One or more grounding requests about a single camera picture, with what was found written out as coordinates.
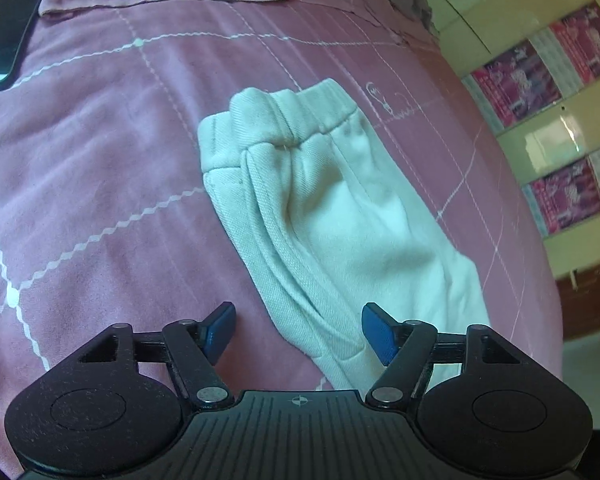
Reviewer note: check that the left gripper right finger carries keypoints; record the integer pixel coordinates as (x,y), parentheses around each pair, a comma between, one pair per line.
(405,350)

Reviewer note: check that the white pants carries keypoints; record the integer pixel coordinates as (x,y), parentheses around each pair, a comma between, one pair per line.
(325,223)

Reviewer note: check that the purple poster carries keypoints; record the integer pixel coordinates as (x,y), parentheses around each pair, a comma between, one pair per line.
(566,196)
(554,64)

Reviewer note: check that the cream wardrobe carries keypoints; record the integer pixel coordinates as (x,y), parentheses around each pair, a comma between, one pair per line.
(472,32)

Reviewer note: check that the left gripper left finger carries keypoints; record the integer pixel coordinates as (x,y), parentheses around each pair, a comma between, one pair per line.
(194,347)

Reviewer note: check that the lower left purple poster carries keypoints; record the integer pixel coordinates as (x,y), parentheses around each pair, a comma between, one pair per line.
(554,64)

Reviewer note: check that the upper left purple poster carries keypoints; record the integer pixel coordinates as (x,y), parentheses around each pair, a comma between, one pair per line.
(566,196)

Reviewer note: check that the pink checked bedspread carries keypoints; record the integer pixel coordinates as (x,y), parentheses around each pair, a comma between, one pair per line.
(103,217)

